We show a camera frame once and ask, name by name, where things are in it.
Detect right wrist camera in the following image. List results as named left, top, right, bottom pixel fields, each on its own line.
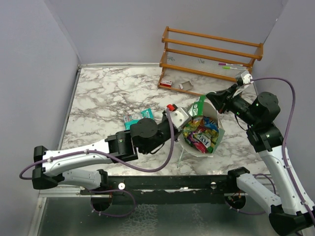
left=235, top=70, right=252, bottom=87

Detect red white small box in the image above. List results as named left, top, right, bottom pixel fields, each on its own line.
left=160, top=79, right=173, bottom=87

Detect teal snack packet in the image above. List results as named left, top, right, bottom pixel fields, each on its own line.
left=123, top=108, right=154, bottom=130

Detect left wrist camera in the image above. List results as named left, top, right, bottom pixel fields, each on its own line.
left=167, top=104, right=192, bottom=130

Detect colourful snack packet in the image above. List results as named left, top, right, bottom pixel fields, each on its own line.
left=182, top=116, right=219, bottom=153

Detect pink marker pen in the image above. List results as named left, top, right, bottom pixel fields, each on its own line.
left=218, top=62, right=244, bottom=66

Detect green marker pen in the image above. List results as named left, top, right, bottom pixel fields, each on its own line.
left=222, top=66, right=247, bottom=70

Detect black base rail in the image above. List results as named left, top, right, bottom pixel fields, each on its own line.
left=84, top=172, right=240, bottom=207

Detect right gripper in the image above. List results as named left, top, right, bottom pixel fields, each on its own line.
left=206, top=83, right=259, bottom=126

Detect green snack packet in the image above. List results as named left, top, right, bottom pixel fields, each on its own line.
left=188, top=95, right=206, bottom=118

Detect wooden shelf rack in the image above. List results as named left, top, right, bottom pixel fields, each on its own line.
left=157, top=26, right=264, bottom=95

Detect white paper bag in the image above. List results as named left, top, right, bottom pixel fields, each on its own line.
left=179, top=95, right=225, bottom=157

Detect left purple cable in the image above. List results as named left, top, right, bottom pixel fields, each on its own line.
left=19, top=108, right=177, bottom=218

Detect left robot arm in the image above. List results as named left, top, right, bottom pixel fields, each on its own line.
left=31, top=110, right=180, bottom=194

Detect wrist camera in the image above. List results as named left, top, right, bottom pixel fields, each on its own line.
left=235, top=70, right=252, bottom=87
left=167, top=104, right=192, bottom=130

